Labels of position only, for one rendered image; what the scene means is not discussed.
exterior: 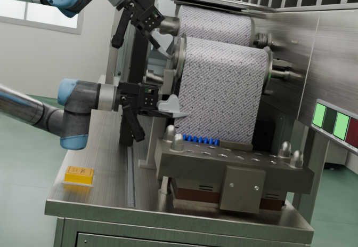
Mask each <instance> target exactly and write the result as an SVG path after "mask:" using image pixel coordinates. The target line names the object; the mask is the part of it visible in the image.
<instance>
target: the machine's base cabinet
mask: <svg viewBox="0 0 358 247"><path fill-rule="evenodd" d="M54 247H311V245H310V244H303V243H294V242H284V241H275V240H265V239H259V238H250V237H240V236H231V235H221V234H212V233H202V232H192V231H187V230H177V229H168V228H158V227H149V226H139V225H129V224H120V223H114V222H105V221H95V220H86V219H76V218H67V217H57V222H56V230H55V238H54Z"/></svg>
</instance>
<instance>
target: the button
mask: <svg viewBox="0 0 358 247"><path fill-rule="evenodd" d="M93 173H94V169H90V168H82V167H77V166H68V168H67V170H66V173H65V176H64V181H66V182H75V183H80V184H89V185H91V184H92V179H93Z"/></svg>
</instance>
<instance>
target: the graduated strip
mask: <svg viewBox="0 0 358 247"><path fill-rule="evenodd" d="M127 206H129V207H134V208H136V189H135V171H134V153H133V147H127Z"/></svg>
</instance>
